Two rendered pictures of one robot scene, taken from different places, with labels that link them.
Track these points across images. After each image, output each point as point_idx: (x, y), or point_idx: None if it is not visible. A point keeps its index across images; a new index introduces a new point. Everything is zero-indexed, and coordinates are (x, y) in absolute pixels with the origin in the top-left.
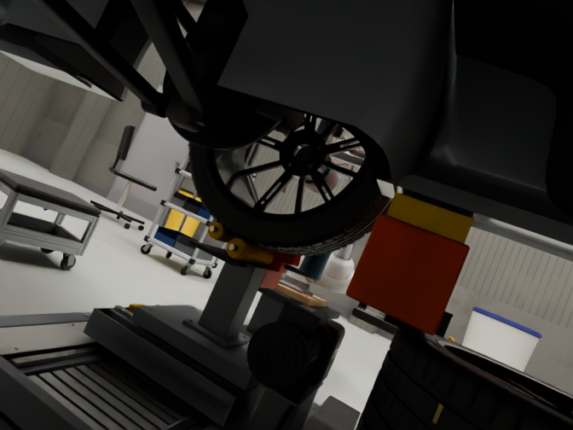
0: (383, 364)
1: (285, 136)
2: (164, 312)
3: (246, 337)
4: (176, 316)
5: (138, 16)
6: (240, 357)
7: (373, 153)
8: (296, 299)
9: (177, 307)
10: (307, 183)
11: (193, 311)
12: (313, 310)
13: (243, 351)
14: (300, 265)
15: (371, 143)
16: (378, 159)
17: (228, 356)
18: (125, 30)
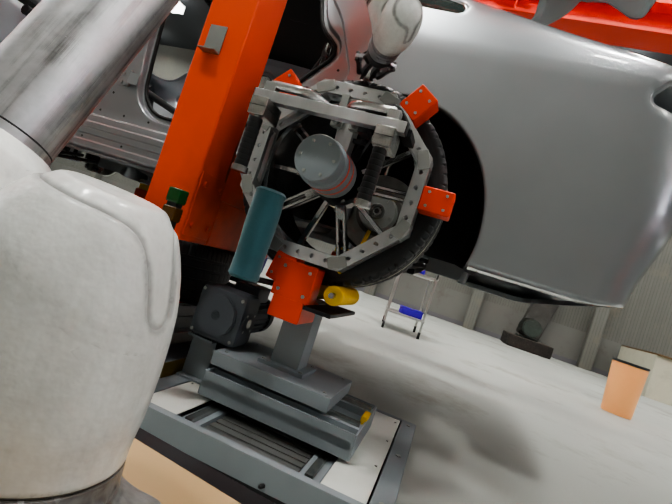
0: (227, 271)
1: (409, 139)
2: (334, 378)
3: (262, 356)
4: (324, 377)
5: (482, 211)
6: (263, 349)
7: (295, 212)
8: (261, 288)
9: (333, 388)
10: (322, 195)
11: (319, 386)
12: (250, 283)
13: (261, 354)
14: (260, 274)
15: (298, 213)
16: (292, 209)
17: (272, 350)
18: (480, 225)
